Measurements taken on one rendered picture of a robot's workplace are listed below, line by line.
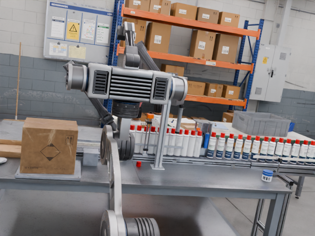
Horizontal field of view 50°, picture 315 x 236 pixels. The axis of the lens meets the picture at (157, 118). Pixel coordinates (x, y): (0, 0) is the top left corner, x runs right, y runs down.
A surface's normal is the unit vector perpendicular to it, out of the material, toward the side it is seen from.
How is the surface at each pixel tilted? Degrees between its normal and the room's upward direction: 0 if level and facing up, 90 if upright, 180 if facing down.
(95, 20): 90
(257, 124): 90
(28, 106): 90
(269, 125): 90
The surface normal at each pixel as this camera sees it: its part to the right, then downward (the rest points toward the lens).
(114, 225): 0.26, -0.73
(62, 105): 0.29, 0.22
